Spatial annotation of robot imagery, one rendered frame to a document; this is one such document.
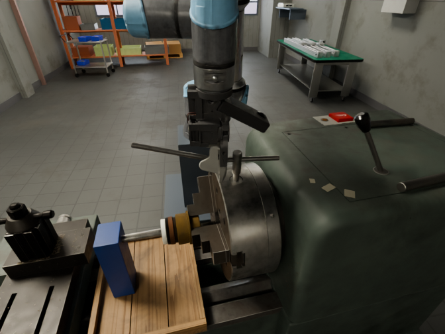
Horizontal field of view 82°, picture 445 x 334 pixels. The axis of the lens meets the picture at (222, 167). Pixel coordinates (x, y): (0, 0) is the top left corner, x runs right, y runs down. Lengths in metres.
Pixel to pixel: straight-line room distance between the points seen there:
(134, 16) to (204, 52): 0.18
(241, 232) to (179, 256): 0.37
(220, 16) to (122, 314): 0.77
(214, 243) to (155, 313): 0.29
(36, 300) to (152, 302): 0.29
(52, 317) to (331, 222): 0.69
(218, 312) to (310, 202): 0.43
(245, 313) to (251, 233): 0.30
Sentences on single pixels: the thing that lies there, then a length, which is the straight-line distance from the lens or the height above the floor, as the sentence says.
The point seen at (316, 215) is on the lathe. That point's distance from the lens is 0.58.
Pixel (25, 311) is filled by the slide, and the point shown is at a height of 0.97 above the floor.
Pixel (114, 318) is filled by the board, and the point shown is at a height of 0.88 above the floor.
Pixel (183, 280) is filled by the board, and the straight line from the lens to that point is 0.88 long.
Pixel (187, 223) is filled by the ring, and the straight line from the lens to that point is 0.71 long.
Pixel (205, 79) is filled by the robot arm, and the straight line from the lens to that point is 0.47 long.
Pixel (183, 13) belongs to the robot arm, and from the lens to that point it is 0.56.
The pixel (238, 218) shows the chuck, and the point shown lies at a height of 1.19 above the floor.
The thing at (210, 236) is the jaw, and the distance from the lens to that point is 0.68.
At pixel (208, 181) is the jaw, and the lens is 0.73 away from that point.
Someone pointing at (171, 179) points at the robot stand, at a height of 0.75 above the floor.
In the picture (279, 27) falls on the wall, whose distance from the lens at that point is 8.75.
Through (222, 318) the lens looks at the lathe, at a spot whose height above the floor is 0.87.
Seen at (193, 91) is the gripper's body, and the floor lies 1.47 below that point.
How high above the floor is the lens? 1.62
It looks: 34 degrees down
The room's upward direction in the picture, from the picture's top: straight up
